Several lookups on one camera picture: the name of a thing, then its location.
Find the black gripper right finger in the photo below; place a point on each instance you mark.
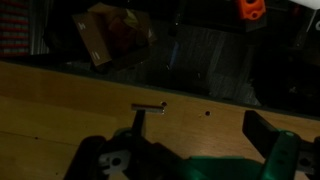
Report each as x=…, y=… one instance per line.
x=262, y=135

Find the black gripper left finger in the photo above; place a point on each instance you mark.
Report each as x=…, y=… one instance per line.
x=138, y=126

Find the small white paper strip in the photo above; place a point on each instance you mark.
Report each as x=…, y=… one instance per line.
x=148, y=108

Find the open cardboard box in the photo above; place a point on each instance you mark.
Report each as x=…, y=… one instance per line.
x=115, y=37

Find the orange plastic tool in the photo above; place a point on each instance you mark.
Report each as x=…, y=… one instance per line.
x=251, y=9

